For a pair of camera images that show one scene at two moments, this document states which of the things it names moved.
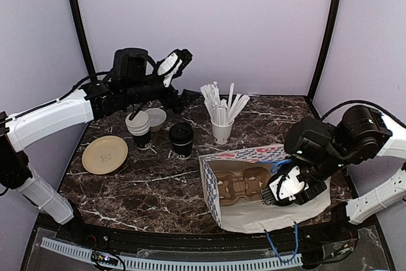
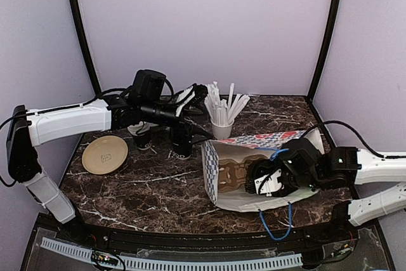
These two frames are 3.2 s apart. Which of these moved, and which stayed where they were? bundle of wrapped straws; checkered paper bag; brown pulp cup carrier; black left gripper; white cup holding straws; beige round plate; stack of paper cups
Moved: black left gripper; checkered paper bag; brown pulp cup carrier
Stayed: bundle of wrapped straws; white cup holding straws; beige round plate; stack of paper cups
